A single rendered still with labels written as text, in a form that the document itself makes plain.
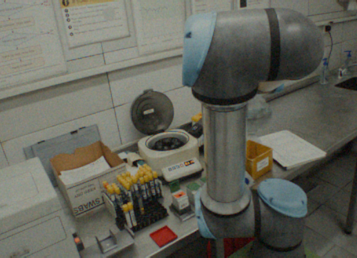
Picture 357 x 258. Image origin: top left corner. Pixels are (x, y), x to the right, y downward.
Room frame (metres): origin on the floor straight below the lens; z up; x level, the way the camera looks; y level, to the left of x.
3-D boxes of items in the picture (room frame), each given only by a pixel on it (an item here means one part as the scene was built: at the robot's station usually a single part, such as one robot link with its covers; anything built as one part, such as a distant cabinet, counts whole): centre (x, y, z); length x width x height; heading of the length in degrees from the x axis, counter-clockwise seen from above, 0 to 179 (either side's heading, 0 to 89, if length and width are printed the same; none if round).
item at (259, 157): (1.07, -0.28, 0.93); 0.13 x 0.13 x 0.10; 33
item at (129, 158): (1.14, 0.22, 0.92); 0.24 x 0.12 x 0.10; 31
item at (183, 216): (0.85, 0.02, 0.89); 0.09 x 0.05 x 0.04; 29
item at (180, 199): (0.85, 0.02, 0.92); 0.05 x 0.04 x 0.06; 29
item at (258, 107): (1.69, -0.48, 0.94); 0.20 x 0.17 x 0.14; 99
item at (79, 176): (1.06, 0.39, 0.95); 0.29 x 0.25 x 0.15; 31
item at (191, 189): (0.91, -0.03, 0.91); 0.05 x 0.04 x 0.07; 31
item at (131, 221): (0.84, 0.17, 0.93); 0.17 x 0.09 x 0.11; 121
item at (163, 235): (0.74, 0.09, 0.88); 0.07 x 0.07 x 0.01; 31
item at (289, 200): (0.56, -0.22, 1.07); 0.13 x 0.12 x 0.14; 83
